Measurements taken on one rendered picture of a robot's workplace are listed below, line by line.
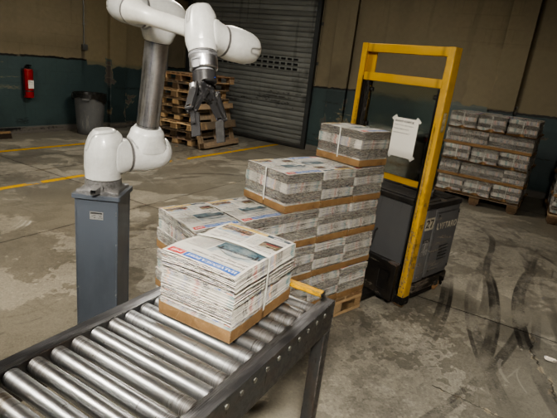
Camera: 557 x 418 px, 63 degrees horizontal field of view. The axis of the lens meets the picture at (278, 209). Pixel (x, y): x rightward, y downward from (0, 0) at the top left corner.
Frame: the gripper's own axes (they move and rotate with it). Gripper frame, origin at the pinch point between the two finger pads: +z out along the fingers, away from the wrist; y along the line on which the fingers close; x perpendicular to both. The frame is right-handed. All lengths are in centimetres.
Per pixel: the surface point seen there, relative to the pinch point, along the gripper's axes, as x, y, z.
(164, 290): -20, 2, 47
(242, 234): -3.4, -22.0, 31.4
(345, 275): -17, -184, 66
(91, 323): -37, 16, 55
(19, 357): -40, 38, 59
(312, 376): 8, -48, 89
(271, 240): 6.5, -24.6, 34.3
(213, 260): -0.5, 2.0, 38.4
